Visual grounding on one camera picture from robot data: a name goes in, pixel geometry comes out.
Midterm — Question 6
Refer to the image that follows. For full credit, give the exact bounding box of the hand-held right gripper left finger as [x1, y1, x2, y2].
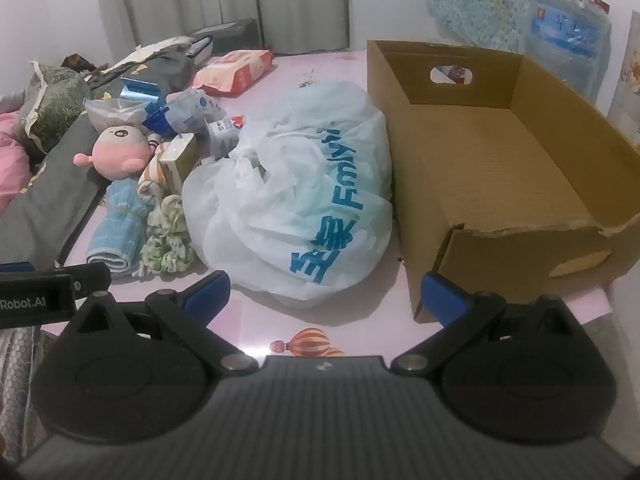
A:
[60, 270, 261, 376]

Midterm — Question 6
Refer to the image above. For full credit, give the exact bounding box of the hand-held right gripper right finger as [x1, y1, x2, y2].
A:
[390, 271, 583, 377]

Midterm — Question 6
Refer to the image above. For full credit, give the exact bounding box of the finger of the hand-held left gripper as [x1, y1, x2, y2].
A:
[35, 262, 112, 298]

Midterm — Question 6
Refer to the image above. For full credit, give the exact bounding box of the blue towel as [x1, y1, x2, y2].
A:
[86, 179, 152, 277]

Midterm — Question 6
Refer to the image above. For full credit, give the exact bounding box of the green frilly cloth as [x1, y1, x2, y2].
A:
[140, 194, 197, 277]

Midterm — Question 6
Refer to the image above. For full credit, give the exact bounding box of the white plastic bag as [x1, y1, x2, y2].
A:
[181, 79, 394, 312]

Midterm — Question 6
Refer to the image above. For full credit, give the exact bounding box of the pink plush doll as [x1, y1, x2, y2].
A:
[73, 125, 154, 179]

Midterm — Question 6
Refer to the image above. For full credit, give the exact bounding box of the brown cardboard box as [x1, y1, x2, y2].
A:
[366, 39, 640, 324]

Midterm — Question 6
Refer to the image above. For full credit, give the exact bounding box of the clear bag of beige pads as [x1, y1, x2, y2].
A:
[84, 97, 157, 137]

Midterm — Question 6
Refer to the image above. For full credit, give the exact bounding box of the blue white soft packet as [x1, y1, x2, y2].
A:
[165, 88, 224, 137]

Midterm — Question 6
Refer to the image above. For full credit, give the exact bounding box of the honeycomb mesh mattress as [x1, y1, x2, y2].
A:
[0, 327, 58, 461]

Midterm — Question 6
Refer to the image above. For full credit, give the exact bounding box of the grey quilt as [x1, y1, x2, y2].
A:
[0, 47, 196, 271]

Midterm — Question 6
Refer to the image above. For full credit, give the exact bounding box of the orange striped cloth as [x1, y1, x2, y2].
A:
[136, 141, 172, 202]

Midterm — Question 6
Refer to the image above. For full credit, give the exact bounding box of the green tissue pack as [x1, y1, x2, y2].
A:
[158, 133, 201, 197]

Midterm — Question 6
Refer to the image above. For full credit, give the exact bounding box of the pink cloth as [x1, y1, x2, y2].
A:
[0, 109, 33, 213]

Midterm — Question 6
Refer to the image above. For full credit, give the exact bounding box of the small white red pack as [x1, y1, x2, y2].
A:
[206, 115, 249, 161]

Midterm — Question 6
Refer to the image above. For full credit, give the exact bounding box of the dark blue packet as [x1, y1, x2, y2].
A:
[142, 105, 174, 137]

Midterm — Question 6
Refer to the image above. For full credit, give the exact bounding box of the green patterned pillow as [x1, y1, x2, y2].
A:
[17, 62, 92, 153]

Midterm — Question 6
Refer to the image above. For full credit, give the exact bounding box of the blue box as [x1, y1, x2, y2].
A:
[119, 76, 167, 107]

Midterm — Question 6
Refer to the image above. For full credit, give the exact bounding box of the pink wet wipes pack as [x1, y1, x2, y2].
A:
[192, 50, 275, 97]

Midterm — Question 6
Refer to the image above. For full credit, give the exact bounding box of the pink printed mat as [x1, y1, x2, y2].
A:
[40, 49, 613, 361]

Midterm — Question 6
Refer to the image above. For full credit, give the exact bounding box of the grey storage box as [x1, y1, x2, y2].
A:
[189, 18, 264, 55]

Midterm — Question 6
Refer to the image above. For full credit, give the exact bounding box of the large water bottle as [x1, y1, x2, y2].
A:
[524, 0, 613, 107]

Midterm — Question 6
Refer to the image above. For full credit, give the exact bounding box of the grey curtain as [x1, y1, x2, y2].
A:
[114, 0, 351, 56]

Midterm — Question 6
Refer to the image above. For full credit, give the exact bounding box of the teal floral cloth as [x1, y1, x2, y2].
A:
[426, 0, 547, 55]

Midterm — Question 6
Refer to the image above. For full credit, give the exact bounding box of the flower wall picture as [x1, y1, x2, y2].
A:
[606, 47, 640, 137]

